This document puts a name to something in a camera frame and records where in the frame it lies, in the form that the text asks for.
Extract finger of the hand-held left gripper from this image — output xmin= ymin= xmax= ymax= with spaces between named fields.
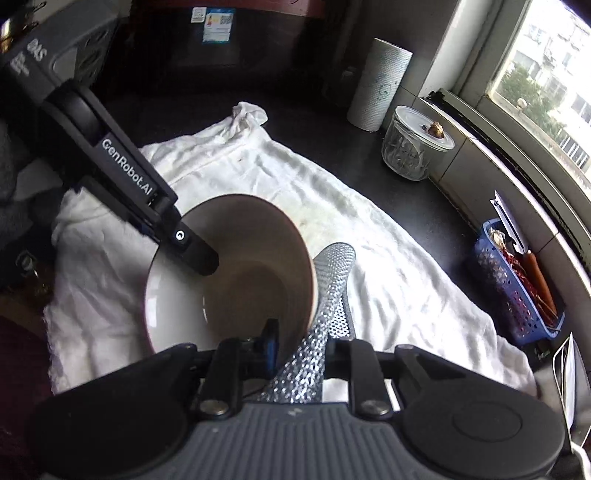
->
xmin=159 ymin=220 xmax=221 ymax=277

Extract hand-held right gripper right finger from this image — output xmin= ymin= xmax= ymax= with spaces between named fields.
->
xmin=325 ymin=339 xmax=444 ymax=416

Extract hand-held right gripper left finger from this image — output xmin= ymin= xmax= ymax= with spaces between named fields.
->
xmin=157 ymin=318 xmax=280 ymax=416

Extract white ceramic bowl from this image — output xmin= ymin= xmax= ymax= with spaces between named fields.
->
xmin=143 ymin=194 xmax=317 ymax=357

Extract silver mesh dish cloth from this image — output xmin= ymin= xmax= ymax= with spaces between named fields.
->
xmin=255 ymin=243 xmax=358 ymax=403

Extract person's left hand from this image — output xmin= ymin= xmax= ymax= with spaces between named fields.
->
xmin=0 ymin=122 xmax=64 ymax=250

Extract white cotton cloth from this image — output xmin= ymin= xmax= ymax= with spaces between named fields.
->
xmin=43 ymin=101 xmax=539 ymax=398

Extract blue plastic basket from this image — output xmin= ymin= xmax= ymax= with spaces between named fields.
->
xmin=470 ymin=218 xmax=565 ymax=347

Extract dried red chilies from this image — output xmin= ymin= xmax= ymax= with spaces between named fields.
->
xmin=502 ymin=251 xmax=560 ymax=330

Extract dark red kitchen appliance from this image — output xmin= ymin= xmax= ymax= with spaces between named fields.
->
xmin=152 ymin=0 xmax=334 ymax=89

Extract glass jar with lid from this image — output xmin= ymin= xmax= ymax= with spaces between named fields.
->
xmin=381 ymin=105 xmax=456 ymax=182

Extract white paper towel roll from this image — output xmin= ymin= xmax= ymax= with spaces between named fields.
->
xmin=346 ymin=37 xmax=413 ymax=133

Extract window frame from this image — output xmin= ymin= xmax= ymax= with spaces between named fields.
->
xmin=422 ymin=0 xmax=591 ymax=282

